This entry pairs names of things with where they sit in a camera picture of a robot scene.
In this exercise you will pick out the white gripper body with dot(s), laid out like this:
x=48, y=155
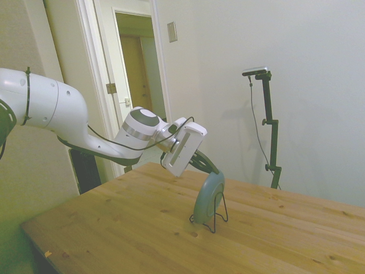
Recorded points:
x=185, y=148

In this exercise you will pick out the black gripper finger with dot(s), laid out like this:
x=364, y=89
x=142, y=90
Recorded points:
x=208, y=161
x=198, y=165

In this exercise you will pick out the dark green round plate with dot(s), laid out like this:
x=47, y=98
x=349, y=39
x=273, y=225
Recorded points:
x=206, y=199

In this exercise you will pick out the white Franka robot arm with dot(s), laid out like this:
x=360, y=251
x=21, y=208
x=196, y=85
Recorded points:
x=57, y=105

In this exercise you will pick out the metal door strike plate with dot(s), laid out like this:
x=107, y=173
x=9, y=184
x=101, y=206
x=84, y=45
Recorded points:
x=127, y=101

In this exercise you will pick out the brown inner door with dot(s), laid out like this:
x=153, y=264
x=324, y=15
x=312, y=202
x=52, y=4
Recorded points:
x=137, y=74

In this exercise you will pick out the brass door hinge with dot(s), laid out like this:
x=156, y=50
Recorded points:
x=111, y=88

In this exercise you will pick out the black floor panel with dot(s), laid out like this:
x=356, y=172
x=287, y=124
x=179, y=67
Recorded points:
x=85, y=174

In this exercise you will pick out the white open door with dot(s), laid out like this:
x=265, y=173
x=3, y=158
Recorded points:
x=85, y=57

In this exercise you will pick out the black zip tie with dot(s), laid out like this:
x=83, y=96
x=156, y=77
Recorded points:
x=27, y=97

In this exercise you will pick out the black camera stand pole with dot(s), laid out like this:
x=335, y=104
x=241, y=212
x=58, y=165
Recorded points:
x=273, y=137

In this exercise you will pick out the white door frame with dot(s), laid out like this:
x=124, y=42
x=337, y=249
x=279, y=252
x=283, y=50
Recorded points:
x=159, y=57

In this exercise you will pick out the silver exterior camera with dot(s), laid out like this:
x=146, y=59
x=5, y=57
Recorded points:
x=255, y=70

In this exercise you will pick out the beige wall switch plate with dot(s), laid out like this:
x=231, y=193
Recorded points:
x=172, y=32

